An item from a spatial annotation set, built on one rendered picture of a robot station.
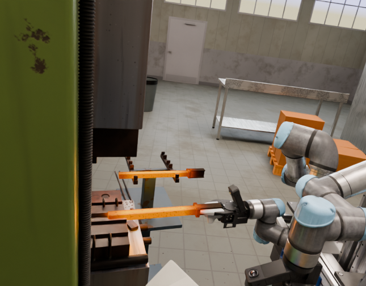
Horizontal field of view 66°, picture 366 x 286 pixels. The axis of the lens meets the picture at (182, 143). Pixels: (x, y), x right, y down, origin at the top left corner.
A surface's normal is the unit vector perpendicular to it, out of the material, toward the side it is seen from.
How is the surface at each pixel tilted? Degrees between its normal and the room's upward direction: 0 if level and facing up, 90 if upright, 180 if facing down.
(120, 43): 90
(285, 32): 90
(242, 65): 90
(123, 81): 90
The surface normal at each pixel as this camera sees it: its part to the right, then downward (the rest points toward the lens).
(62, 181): 0.29, 0.37
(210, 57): 0.03, 0.36
